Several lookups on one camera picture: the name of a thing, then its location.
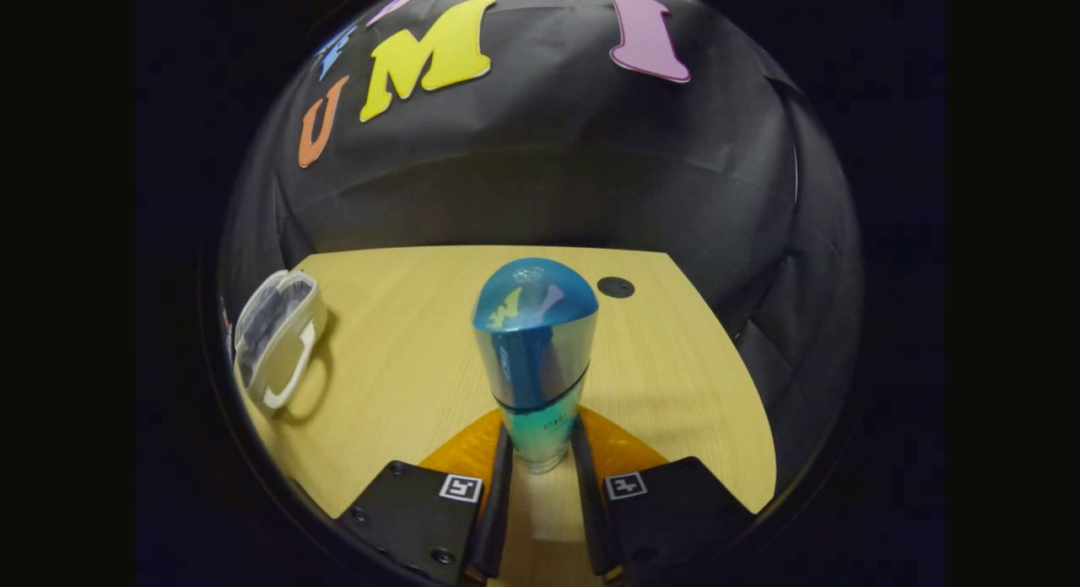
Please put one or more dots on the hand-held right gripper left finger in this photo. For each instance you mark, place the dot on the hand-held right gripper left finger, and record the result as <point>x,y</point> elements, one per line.
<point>498,511</point>

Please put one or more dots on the white suitcase with grey lining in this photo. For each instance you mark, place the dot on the white suitcase with grey lining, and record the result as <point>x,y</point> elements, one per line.
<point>295,351</point>

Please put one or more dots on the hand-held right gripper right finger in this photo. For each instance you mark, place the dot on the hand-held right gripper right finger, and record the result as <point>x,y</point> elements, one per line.
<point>588,511</point>

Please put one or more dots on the black backdrop cloth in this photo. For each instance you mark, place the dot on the black backdrop cloth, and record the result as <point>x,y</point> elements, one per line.
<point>548,191</point>

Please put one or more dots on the blue skin care bottle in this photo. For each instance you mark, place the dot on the blue skin care bottle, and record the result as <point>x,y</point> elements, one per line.
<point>536,359</point>

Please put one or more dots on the black table grommet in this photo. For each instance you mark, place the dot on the black table grommet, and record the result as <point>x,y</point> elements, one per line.
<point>615,287</point>

